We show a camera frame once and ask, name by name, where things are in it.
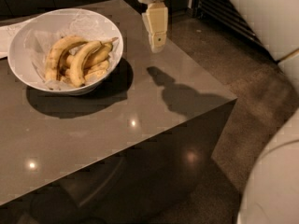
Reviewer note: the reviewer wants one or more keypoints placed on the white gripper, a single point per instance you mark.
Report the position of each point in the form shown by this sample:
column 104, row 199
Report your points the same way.
column 156, row 22

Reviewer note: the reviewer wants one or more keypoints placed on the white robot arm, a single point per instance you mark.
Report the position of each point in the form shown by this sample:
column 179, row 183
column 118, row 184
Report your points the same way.
column 265, row 101

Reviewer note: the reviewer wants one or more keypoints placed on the white bowl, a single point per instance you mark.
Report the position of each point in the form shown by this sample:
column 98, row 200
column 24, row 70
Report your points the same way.
column 21, row 62

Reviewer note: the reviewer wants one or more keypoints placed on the dark metal radiator grille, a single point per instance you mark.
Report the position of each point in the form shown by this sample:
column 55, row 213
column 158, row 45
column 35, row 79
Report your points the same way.
column 224, row 12

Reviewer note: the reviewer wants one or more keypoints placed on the white cloth on table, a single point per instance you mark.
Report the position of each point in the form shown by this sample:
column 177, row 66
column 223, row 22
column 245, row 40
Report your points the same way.
column 6, row 35

